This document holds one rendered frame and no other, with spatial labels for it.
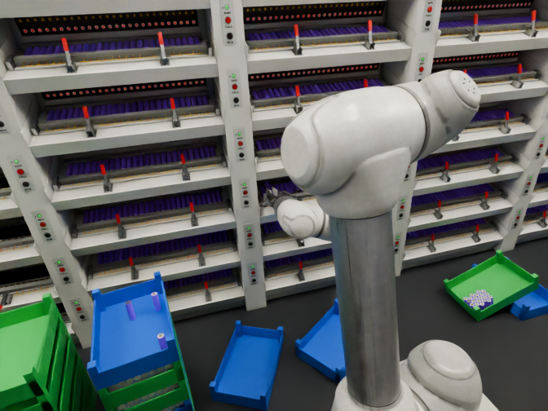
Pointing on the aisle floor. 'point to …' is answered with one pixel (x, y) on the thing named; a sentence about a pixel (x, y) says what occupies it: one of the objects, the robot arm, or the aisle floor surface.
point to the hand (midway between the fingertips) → (271, 192)
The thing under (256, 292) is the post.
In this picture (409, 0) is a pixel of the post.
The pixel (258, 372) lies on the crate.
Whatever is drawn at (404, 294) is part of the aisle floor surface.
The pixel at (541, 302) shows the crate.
